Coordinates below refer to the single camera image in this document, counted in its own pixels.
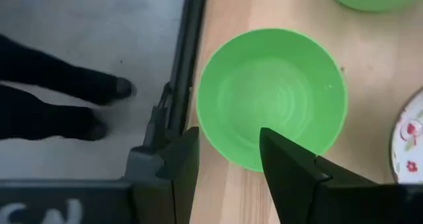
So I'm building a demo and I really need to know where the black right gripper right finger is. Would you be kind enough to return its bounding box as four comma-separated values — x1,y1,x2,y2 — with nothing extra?
259,127,423,224

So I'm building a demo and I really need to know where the person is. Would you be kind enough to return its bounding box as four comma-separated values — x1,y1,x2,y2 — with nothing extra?
0,34,138,142

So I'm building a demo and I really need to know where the floral ceramic mini bowl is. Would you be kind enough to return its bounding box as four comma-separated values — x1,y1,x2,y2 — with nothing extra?
391,87,423,184

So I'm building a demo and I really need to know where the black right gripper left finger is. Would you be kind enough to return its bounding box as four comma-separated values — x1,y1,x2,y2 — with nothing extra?
0,127,201,224

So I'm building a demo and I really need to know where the small black depth camera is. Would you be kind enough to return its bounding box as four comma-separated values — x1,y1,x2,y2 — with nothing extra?
141,81,174,149

